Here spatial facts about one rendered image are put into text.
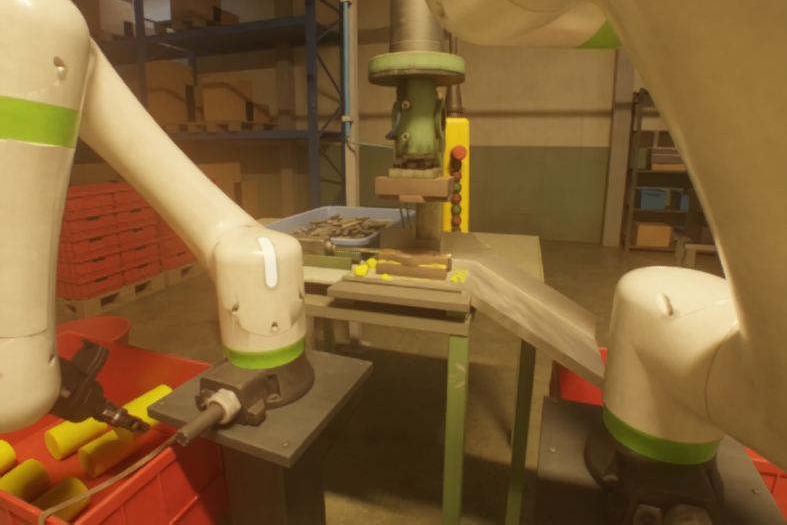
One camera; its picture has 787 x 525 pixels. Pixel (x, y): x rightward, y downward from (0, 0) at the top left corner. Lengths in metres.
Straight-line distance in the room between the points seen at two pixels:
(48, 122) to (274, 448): 0.47
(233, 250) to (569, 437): 0.52
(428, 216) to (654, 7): 0.94
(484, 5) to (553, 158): 5.85
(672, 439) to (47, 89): 0.75
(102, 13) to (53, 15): 7.66
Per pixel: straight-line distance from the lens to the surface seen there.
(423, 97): 0.94
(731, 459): 0.71
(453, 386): 0.94
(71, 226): 3.84
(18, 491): 1.12
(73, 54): 0.61
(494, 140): 6.16
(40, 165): 0.59
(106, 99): 0.75
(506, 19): 0.33
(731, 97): 0.24
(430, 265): 0.97
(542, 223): 6.24
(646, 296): 0.49
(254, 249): 0.61
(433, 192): 0.92
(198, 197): 0.76
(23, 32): 0.59
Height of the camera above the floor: 1.30
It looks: 11 degrees down
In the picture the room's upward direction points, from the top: straight up
